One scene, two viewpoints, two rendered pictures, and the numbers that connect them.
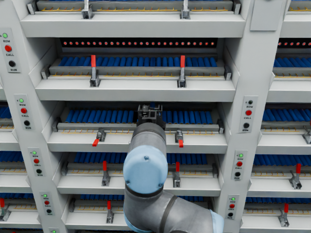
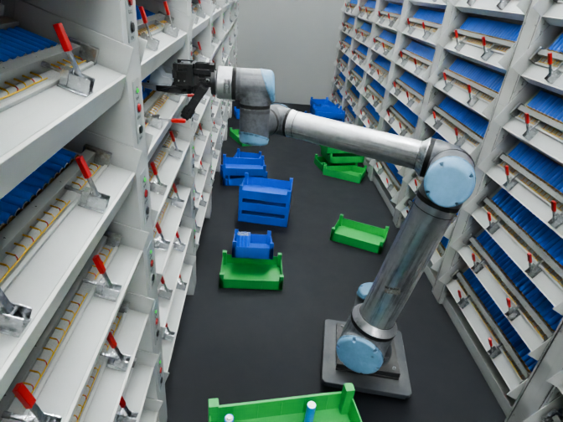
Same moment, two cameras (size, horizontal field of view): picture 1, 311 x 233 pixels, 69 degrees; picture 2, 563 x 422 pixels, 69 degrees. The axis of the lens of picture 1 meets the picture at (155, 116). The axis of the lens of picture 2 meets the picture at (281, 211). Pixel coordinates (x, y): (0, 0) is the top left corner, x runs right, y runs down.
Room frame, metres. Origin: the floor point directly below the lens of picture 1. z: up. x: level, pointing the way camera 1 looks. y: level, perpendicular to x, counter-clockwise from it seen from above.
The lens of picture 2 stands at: (0.45, 1.23, 1.28)
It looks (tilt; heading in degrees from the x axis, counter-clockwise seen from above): 29 degrees down; 263
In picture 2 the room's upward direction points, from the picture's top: 6 degrees clockwise
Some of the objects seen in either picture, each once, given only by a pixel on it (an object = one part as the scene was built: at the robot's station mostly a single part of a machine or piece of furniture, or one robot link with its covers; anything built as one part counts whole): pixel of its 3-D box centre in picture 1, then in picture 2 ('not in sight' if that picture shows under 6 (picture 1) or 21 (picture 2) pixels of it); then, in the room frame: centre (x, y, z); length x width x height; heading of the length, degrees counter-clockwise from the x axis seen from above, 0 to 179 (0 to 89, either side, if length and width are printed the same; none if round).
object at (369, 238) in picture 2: not in sight; (359, 233); (-0.26, -0.77, 0.04); 0.30 x 0.20 x 0.08; 154
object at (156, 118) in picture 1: (150, 125); (194, 78); (0.60, 0.02, 1.02); 0.12 x 0.08 x 0.09; 179
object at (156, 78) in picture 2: not in sight; (155, 79); (0.70, 0.03, 1.02); 0.09 x 0.03 x 0.06; 3
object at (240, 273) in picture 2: not in sight; (251, 270); (0.38, -0.39, 0.04); 0.30 x 0.20 x 0.08; 179
